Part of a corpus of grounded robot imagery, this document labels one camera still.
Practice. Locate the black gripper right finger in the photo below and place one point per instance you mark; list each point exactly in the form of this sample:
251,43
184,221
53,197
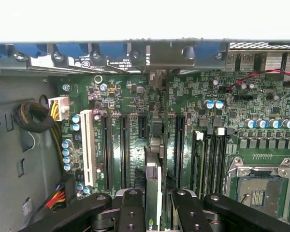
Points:
191,212

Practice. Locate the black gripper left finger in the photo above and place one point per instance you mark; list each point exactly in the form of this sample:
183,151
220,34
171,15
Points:
131,212

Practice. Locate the black power connector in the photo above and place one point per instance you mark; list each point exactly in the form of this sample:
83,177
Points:
68,186

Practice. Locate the CPU socket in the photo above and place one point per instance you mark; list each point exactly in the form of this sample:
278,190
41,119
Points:
261,191

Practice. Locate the white expansion slot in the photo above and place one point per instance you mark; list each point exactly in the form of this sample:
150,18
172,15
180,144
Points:
88,149

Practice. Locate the black short expansion slot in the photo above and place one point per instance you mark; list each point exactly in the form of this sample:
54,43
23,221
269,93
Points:
142,126

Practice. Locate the green motherboard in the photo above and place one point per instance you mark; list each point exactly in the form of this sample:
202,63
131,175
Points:
125,96

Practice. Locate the white power connector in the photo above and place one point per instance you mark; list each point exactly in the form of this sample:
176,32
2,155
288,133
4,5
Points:
62,106

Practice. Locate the dark grey PC case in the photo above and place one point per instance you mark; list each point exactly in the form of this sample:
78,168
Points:
4,65

